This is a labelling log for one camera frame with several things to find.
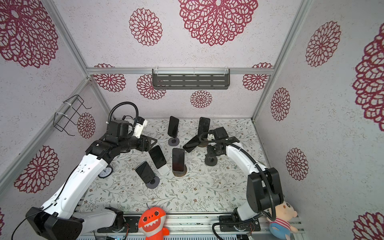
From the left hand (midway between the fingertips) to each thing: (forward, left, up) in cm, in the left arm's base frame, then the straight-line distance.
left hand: (150, 141), depth 74 cm
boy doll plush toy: (-35, -60, -19) cm, 72 cm away
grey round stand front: (-11, +2, -26) cm, 29 cm away
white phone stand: (-3, -3, -25) cm, 26 cm away
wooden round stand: (+17, -29, -27) cm, 43 cm away
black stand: (+1, -32, -22) cm, 39 cm away
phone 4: (+19, -21, -29) cm, 40 cm away
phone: (+21, -8, -15) cm, 27 cm away
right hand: (+5, -32, -14) cm, 36 cm away
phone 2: (+21, -29, -12) cm, 37 cm away
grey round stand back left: (+18, -8, -26) cm, 33 cm away
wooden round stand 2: (-6, -14, -24) cm, 28 cm away
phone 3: (-1, -12, -17) cm, 21 cm away
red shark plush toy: (-33, -2, -18) cm, 37 cm away
